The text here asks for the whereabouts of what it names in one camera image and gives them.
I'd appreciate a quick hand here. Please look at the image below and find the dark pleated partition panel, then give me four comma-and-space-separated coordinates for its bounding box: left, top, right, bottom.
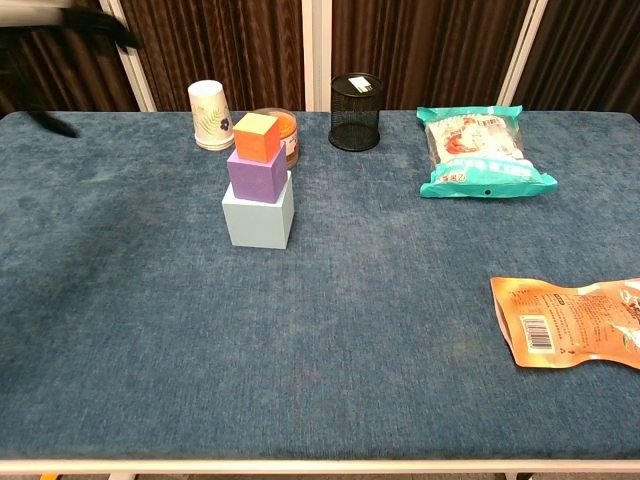
317, 0, 549, 113
0, 0, 156, 116
499, 0, 640, 120
99, 0, 319, 113

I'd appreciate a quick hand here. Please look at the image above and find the orange spout pouch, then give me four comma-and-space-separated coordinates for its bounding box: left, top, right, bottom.
489, 276, 640, 372

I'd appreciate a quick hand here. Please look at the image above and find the large light blue cube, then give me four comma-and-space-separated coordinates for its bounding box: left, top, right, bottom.
221, 170, 296, 250

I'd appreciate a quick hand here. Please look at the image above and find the small orange yellow cube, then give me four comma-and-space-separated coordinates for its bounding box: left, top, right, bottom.
232, 112, 282, 165

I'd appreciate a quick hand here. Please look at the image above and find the blue table cloth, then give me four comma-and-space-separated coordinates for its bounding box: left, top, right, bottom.
0, 109, 640, 462

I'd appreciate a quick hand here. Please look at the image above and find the black mesh pen holder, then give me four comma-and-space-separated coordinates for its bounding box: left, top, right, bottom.
328, 73, 386, 153

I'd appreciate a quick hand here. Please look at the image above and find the white floral paper cup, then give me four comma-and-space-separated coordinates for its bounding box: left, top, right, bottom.
187, 79, 238, 152

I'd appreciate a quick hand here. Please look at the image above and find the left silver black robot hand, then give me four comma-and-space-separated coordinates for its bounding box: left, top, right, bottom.
0, 0, 145, 140

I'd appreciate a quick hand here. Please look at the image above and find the clear jar of orange toothpicks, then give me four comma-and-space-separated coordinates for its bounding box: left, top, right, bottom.
251, 107, 300, 170

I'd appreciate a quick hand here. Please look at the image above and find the teal snack bag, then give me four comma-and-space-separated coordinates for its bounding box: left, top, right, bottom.
416, 104, 559, 200

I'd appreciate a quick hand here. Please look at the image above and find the white table frame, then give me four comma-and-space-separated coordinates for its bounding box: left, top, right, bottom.
0, 457, 640, 480

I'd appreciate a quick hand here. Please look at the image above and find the purple foam cube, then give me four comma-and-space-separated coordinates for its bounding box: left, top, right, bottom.
226, 143, 289, 205

